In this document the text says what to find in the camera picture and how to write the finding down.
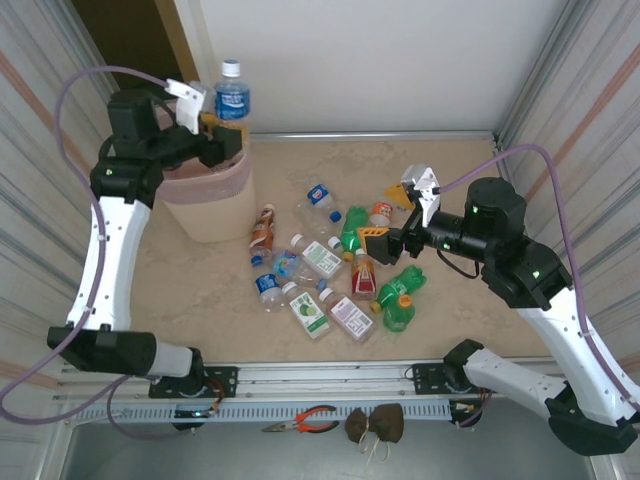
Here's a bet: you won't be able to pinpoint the small orange label bottle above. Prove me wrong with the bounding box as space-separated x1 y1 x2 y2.
368 200 397 229

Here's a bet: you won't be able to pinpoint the blue label bottle white cap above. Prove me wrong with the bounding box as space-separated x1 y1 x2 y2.
214 58 252 124

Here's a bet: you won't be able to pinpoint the red label tea bottle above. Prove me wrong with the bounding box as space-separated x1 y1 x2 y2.
349 248 379 301

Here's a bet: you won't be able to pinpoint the green bottle yellow cap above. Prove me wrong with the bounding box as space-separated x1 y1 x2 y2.
340 204 371 262
382 293 416 334
369 265 427 314

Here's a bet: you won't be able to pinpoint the green white label bottle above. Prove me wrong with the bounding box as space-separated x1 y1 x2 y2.
289 233 346 281

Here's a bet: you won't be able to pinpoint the clear unlabelled bottle white cap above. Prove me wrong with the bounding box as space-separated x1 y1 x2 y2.
298 197 342 250

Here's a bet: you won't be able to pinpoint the pink label juice bottle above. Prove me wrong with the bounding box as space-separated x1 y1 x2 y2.
318 288 376 345

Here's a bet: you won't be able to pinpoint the beige ribbed waste bin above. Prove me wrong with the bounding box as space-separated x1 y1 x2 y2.
154 107 257 245

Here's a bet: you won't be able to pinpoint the clear Pepsi bottle blue cap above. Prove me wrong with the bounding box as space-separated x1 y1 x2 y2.
304 177 344 224

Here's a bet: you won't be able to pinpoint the brown coffee drink bottle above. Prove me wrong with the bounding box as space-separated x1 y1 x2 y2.
248 203 279 257

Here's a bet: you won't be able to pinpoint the clear bottle colourful blue label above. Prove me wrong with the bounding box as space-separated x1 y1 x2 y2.
269 248 329 294

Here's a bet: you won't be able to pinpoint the pink waste bin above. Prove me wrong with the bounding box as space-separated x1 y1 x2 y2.
154 107 252 204

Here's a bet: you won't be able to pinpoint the lime picture label bottle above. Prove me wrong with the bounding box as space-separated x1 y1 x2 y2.
279 281 331 341

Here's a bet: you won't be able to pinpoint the black right controller box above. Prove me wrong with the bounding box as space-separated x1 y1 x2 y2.
449 399 484 427

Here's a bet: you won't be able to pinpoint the black controller box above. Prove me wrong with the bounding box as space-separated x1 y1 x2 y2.
172 407 217 432
449 399 484 427

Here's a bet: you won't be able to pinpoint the black left controller box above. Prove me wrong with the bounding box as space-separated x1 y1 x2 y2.
172 407 217 432

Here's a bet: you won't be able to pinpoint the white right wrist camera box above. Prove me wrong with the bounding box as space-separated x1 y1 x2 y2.
400 163 444 229

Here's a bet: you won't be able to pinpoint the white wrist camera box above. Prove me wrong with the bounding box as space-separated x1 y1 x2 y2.
165 78 210 136
400 163 444 229

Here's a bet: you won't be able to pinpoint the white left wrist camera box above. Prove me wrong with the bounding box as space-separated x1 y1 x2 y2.
165 78 210 136

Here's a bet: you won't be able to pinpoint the aluminium table edge rail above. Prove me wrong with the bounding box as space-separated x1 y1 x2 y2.
249 130 501 146

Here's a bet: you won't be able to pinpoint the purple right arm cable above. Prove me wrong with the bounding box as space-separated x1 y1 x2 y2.
438 143 640 430

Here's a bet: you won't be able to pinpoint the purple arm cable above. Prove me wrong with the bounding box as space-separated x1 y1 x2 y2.
438 143 640 430
0 67 196 441

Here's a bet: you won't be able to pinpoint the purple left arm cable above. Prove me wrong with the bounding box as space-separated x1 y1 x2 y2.
0 67 196 441

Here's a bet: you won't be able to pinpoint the wooden door frame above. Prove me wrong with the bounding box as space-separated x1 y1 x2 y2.
153 0 202 84

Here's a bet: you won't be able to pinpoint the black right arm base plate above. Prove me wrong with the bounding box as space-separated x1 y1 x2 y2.
410 362 504 396

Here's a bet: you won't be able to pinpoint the aluminium mounting rail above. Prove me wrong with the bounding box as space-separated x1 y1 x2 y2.
52 357 599 401

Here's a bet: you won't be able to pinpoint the brown cloth pouch with string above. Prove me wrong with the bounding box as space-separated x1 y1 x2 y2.
343 402 406 462

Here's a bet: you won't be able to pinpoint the orange handled pliers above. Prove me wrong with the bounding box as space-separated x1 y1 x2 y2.
260 404 340 435

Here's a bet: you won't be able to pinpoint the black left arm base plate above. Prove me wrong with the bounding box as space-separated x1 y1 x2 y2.
148 365 239 400

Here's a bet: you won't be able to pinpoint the white slotted cable duct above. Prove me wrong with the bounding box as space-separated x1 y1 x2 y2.
67 399 484 426

